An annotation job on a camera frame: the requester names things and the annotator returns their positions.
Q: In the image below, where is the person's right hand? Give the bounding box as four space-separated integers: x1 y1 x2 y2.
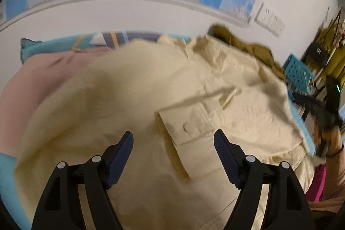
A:
314 125 344 158

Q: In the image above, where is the olive green garment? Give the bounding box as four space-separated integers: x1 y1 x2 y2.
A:
207 25 286 80

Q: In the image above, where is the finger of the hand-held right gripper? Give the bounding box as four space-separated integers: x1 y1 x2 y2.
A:
292 92 318 112

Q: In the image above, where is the cream jacket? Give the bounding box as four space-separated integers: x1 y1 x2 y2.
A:
15 34 316 230

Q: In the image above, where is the pink garment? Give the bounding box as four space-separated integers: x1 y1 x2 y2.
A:
0 47 114 158

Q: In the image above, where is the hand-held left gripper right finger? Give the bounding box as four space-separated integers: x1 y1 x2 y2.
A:
214 129 316 230

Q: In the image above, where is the white wall socket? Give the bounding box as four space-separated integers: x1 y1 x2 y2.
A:
255 2 286 36

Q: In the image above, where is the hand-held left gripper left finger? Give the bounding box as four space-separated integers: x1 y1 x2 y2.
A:
31 131 134 230

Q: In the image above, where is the blue plastic basket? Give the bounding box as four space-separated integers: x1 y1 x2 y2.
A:
283 54 316 94

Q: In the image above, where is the magenta cloth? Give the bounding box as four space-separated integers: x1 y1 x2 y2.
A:
306 165 327 202

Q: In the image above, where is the yellow green cloth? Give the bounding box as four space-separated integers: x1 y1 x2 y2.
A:
315 25 345 85

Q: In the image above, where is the person's right forearm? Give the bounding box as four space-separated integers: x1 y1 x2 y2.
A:
307 149 345 211

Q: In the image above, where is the black hair tie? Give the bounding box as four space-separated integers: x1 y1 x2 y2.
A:
326 144 344 158

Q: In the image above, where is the patterned teal pillow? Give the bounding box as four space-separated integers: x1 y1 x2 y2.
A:
20 31 194 63

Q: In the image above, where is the black bag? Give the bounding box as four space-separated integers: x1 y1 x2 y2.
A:
307 43 331 67

